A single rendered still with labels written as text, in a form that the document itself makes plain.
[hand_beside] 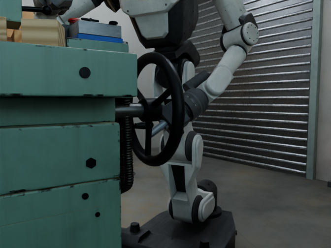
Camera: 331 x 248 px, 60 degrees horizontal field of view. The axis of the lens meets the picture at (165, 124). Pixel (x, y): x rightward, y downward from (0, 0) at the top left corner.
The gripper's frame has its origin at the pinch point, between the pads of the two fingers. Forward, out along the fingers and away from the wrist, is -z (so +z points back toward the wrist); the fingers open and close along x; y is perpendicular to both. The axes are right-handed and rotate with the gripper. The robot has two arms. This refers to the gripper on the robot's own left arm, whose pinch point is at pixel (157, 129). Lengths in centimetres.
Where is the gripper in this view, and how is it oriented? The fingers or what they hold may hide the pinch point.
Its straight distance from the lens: 85.9
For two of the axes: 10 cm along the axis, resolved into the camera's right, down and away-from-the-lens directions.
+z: 7.3, -5.4, 4.2
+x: -6.5, -7.4, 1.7
